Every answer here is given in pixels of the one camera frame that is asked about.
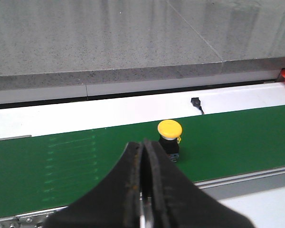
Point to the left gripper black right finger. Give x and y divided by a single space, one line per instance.
176 201

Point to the aluminium conveyor frame rail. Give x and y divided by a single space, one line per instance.
258 195

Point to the green conveyor belt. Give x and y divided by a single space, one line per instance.
54 170

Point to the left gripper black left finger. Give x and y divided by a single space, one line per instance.
112 203

